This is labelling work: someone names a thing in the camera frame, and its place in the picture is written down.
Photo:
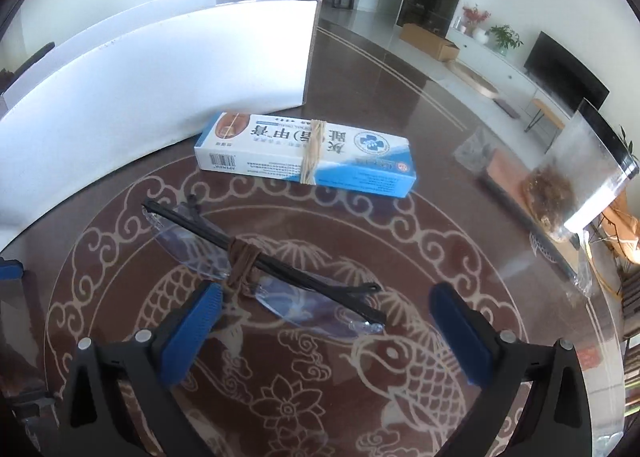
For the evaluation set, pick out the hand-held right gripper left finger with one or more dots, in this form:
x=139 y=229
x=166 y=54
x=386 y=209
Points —
x=192 y=332

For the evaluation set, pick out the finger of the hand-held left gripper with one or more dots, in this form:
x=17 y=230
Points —
x=10 y=272

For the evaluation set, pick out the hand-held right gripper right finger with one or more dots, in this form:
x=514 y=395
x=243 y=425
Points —
x=460 y=332

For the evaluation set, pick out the rimless glasses with black temples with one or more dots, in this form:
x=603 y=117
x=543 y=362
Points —
x=190 y=247

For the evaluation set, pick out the blue and white medicine box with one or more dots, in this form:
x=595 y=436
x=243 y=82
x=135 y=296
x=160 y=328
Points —
x=350 y=162

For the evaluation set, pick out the white foam board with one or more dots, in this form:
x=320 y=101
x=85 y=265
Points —
x=150 y=62

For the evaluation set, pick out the brown patterned glass-topped desktop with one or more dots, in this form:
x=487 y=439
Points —
x=450 y=237

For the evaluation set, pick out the flat wooden tray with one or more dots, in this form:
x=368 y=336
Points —
x=505 y=172

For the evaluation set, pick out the clear plastic bag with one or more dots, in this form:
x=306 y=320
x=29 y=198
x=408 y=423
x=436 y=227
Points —
x=472 y=149

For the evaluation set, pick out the orange lounge chair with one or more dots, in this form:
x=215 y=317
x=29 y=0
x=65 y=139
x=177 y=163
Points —
x=627 y=227

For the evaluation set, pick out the clear plastic jar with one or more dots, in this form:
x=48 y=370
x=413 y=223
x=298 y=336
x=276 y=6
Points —
x=590 y=162

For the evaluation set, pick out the wooden bench with metal legs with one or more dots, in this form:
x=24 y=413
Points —
x=547 y=112

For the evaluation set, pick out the round rug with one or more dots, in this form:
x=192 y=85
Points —
x=475 y=79

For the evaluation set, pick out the large leafy potted plant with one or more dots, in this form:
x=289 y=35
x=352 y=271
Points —
x=630 y=144

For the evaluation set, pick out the white television cabinet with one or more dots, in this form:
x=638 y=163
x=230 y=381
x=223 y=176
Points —
x=500 y=64

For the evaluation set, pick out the black television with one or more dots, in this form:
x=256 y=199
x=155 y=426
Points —
x=565 y=69

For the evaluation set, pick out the cardboard box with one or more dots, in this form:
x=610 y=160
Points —
x=430 y=42

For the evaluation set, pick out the green potted plant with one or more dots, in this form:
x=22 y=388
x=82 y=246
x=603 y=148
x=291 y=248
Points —
x=505 y=39

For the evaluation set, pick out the round white vase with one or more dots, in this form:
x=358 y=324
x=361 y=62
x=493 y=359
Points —
x=481 y=35

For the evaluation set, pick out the red flowers in vase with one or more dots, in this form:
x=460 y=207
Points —
x=475 y=17

